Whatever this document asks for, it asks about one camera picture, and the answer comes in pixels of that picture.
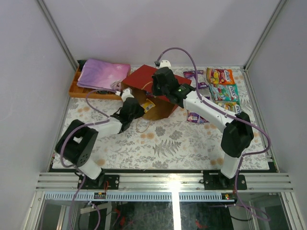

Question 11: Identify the yellow snack packet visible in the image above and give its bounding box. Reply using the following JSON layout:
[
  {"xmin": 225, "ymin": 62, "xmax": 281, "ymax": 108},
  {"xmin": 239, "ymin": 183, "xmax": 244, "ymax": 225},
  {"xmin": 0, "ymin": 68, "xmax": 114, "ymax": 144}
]
[{"xmin": 141, "ymin": 99, "xmax": 155, "ymax": 113}]

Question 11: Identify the red brown paper bag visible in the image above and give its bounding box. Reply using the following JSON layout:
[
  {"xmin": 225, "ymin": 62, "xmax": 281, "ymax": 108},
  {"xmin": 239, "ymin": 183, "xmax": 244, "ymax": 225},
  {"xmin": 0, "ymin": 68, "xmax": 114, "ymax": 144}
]
[{"xmin": 121, "ymin": 65, "xmax": 178, "ymax": 125}]

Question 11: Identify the purple candy bag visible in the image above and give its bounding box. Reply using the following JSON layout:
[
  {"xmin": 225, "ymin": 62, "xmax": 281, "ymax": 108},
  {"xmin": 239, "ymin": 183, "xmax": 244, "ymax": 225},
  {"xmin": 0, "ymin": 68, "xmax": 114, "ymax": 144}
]
[
  {"xmin": 183, "ymin": 70, "xmax": 209, "ymax": 89},
  {"xmin": 187, "ymin": 110, "xmax": 209, "ymax": 124}
]

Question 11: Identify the orange Fox's fruits candy bag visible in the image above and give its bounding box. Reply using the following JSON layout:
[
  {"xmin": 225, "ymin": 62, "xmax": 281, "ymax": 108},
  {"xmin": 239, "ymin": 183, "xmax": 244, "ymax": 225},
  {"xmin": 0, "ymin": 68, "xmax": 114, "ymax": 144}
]
[{"xmin": 206, "ymin": 68, "xmax": 235, "ymax": 85}]

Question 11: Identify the teal Fox's mint candy bag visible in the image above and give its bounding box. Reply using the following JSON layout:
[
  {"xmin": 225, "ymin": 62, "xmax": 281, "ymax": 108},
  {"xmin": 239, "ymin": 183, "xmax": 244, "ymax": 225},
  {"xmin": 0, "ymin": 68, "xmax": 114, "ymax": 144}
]
[{"xmin": 209, "ymin": 84, "xmax": 240, "ymax": 102}]

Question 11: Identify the green yellow candy bag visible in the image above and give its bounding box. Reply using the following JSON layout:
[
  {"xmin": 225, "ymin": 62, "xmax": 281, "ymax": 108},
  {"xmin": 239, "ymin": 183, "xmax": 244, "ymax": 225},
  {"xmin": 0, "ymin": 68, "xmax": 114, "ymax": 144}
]
[{"xmin": 215, "ymin": 101, "xmax": 242, "ymax": 114}]

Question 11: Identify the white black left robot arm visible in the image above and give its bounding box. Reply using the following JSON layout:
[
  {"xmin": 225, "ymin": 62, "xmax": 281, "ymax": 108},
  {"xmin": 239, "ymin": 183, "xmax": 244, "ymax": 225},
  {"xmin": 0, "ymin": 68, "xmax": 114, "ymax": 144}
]
[{"xmin": 55, "ymin": 97, "xmax": 145, "ymax": 190}]

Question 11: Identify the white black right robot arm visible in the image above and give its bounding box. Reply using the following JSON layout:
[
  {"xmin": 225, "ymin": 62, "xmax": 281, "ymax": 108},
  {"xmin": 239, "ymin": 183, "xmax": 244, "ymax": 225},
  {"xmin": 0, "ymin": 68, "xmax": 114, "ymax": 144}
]
[{"xmin": 152, "ymin": 67, "xmax": 254, "ymax": 189}]

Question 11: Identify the pink purple folded cloth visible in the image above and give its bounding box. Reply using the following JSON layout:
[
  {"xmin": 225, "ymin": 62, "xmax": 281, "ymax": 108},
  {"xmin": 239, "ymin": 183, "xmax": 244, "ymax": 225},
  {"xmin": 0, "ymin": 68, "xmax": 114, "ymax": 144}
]
[{"xmin": 77, "ymin": 59, "xmax": 130, "ymax": 91}]

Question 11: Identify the wooden tray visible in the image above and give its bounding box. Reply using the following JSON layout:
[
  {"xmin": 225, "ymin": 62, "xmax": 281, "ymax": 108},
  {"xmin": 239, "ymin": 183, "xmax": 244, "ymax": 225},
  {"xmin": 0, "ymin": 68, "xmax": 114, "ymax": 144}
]
[{"xmin": 69, "ymin": 60, "xmax": 120, "ymax": 100}]

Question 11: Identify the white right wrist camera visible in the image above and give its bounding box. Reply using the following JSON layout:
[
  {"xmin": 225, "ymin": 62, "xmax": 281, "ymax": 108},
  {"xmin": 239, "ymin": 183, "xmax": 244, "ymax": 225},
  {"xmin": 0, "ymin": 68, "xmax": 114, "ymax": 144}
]
[{"xmin": 154, "ymin": 60, "xmax": 171, "ymax": 69}]

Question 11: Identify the aluminium front rail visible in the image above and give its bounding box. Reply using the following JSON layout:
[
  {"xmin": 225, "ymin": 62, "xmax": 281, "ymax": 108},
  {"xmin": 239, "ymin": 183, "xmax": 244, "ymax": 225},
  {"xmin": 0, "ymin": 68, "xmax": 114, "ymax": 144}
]
[{"xmin": 35, "ymin": 172, "xmax": 293, "ymax": 193}]

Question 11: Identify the right aluminium frame post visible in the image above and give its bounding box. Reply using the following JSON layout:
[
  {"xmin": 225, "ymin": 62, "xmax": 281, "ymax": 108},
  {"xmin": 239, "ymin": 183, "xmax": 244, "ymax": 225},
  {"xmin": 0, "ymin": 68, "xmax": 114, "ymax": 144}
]
[{"xmin": 243, "ymin": 0, "xmax": 288, "ymax": 71}]

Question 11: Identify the aluminium frame post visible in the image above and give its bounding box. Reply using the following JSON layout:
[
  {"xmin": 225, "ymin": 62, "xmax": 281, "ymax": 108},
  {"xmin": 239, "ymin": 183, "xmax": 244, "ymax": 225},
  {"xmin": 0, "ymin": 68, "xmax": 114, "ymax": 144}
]
[
  {"xmin": 243, "ymin": 0, "xmax": 288, "ymax": 71},
  {"xmin": 35, "ymin": 0, "xmax": 78, "ymax": 70}
]

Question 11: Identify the left aluminium frame post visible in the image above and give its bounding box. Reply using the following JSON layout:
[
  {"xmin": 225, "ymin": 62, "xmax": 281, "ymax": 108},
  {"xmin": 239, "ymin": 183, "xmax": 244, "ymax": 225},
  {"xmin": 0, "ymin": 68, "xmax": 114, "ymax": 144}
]
[{"xmin": 35, "ymin": 0, "xmax": 78, "ymax": 70}]

